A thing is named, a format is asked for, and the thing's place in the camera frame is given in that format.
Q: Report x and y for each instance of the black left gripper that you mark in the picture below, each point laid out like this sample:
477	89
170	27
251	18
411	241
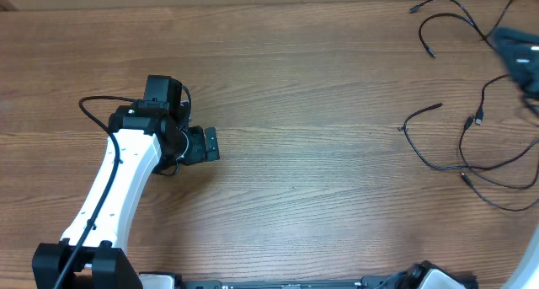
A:
200	152

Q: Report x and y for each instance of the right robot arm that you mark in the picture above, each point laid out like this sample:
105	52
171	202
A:
526	273

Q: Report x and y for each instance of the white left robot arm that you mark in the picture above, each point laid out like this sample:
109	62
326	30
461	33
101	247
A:
145	136

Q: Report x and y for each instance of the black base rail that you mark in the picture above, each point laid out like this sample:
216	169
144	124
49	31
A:
424	275

